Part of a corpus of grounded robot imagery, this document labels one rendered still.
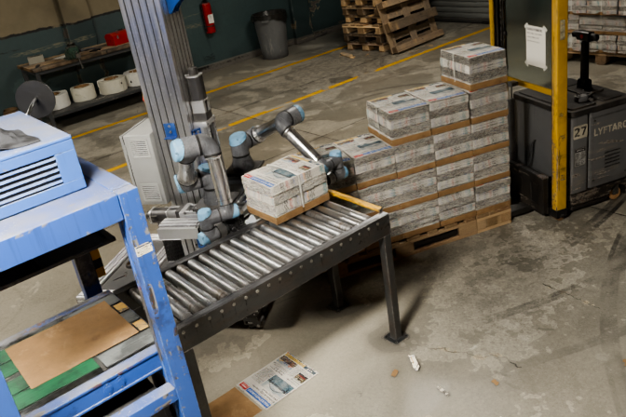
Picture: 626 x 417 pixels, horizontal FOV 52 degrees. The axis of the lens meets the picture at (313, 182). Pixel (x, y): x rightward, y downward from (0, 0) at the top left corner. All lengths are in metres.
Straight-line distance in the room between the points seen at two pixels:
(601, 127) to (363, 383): 2.54
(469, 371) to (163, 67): 2.38
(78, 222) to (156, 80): 1.78
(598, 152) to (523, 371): 1.99
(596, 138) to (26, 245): 3.87
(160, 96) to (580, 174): 2.96
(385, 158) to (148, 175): 1.51
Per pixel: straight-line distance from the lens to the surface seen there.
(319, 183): 3.60
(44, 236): 2.26
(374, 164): 4.22
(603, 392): 3.58
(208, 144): 3.42
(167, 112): 3.96
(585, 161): 4.99
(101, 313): 3.15
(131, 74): 9.90
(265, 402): 3.60
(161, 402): 2.73
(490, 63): 4.47
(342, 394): 3.56
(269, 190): 3.41
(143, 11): 3.85
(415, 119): 4.26
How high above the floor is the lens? 2.36
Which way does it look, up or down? 23 degrees down
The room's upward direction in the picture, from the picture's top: 9 degrees counter-clockwise
